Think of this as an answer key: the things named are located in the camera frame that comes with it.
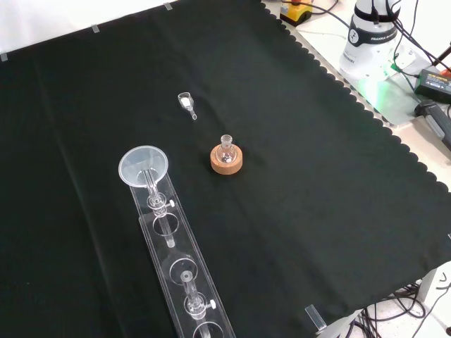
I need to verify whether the brown cork ring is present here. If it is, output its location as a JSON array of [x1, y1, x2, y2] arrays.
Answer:
[[210, 144, 245, 175]]

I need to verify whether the black scalloped-edge bench cloth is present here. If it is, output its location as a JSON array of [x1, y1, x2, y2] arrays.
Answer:
[[0, 0, 451, 338]]

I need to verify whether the small round-bottom glass flask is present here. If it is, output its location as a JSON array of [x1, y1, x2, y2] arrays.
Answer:
[[216, 134, 237, 165]]

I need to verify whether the white bench leg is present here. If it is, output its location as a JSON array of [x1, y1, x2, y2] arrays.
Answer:
[[418, 259, 451, 304]]

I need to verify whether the clear glass weighing funnel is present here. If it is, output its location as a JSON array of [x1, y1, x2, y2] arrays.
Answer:
[[178, 92, 199, 122]]

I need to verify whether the clear plastic funnel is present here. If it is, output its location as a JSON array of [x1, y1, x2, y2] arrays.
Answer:
[[118, 145, 176, 249]]

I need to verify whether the clear acrylic funnel stand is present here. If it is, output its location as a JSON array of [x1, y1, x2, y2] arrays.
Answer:
[[128, 171, 237, 338]]

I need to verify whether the clear acrylic cloth clip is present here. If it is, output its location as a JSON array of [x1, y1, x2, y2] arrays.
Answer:
[[304, 305, 329, 336]]

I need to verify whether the black stop button cable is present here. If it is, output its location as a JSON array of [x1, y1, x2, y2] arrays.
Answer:
[[309, 5, 354, 35]]

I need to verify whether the black floor cable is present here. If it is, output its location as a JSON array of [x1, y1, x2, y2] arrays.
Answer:
[[362, 281, 429, 338]]

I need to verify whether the black power adapter brick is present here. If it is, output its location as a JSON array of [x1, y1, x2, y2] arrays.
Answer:
[[412, 67, 451, 105]]

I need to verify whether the yellow emergency stop button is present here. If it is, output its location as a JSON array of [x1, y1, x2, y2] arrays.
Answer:
[[279, 0, 314, 27]]

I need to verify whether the black and grey handheld device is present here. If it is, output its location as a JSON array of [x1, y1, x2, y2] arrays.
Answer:
[[413, 99, 451, 153]]

